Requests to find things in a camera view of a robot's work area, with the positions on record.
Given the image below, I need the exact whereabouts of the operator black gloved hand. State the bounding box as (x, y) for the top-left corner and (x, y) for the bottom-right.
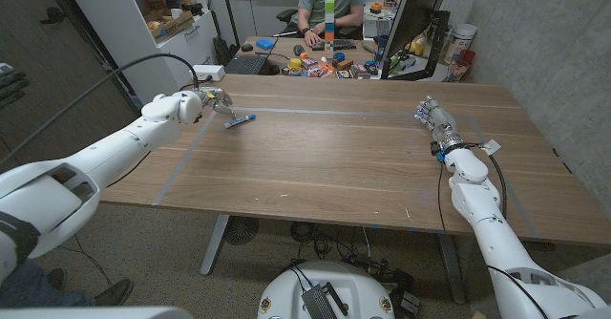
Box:
(0, 63), (31, 110)

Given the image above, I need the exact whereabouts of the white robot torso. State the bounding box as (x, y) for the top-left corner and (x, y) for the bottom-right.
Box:
(257, 260), (396, 319)

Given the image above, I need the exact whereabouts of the black laptop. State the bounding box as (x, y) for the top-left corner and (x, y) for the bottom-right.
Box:
(223, 34), (281, 76)

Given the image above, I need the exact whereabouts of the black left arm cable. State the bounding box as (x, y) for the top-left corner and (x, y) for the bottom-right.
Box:
(0, 53), (200, 167)

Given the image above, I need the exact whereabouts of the white power strip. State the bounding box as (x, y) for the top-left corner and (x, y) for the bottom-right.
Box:
(193, 64), (226, 82)

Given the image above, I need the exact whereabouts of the black office chair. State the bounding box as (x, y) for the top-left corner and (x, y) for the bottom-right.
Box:
(275, 8), (300, 36)

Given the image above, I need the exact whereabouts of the grey table leg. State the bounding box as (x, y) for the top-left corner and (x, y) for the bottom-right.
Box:
(200, 213), (231, 277)
(436, 232), (467, 306)

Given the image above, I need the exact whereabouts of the blue and white marker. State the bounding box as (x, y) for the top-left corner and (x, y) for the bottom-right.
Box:
(223, 113), (258, 130)

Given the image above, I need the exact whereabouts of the black electronics box on torso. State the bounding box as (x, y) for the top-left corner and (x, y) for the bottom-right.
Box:
(300, 283), (349, 319)

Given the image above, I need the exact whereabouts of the standing operator in jeans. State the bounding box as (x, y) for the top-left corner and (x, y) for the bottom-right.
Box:
(0, 259), (135, 308)

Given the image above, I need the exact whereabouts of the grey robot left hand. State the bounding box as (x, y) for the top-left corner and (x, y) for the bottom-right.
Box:
(198, 86), (239, 122)

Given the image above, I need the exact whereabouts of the black computer monitor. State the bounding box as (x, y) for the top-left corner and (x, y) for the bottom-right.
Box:
(380, 0), (453, 81)

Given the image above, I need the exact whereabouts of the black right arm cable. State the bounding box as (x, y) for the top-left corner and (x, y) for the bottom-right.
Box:
(436, 141), (550, 319)

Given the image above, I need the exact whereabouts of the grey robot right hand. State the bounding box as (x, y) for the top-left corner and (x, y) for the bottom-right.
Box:
(413, 94), (467, 152)

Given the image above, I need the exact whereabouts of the round black floor fan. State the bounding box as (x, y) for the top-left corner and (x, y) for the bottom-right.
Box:
(223, 216), (261, 247)

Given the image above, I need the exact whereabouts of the yellow bottle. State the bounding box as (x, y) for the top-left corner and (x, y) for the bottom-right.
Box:
(405, 36), (426, 57)

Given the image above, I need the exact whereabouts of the black keyboard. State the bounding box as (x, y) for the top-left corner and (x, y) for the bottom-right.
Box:
(310, 38), (358, 52)

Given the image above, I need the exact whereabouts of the colourful stacked block tower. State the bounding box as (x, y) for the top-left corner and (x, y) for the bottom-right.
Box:
(324, 0), (336, 60)

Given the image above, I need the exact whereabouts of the cardboard box with items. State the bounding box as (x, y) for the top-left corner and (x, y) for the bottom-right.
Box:
(148, 9), (196, 44)

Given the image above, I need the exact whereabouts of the white shelf cabinet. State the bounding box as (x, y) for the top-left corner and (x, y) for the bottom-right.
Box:
(59, 0), (221, 115)

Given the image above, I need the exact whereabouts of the white canister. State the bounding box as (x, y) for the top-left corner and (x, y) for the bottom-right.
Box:
(443, 22), (478, 66)

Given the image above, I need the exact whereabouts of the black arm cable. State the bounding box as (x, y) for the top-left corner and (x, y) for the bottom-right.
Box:
(436, 141), (550, 319)
(0, 53), (200, 167)

